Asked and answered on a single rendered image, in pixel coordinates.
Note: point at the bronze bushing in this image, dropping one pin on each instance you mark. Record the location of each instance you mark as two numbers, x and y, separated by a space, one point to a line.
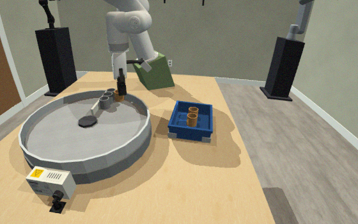
191 119
193 110
117 97

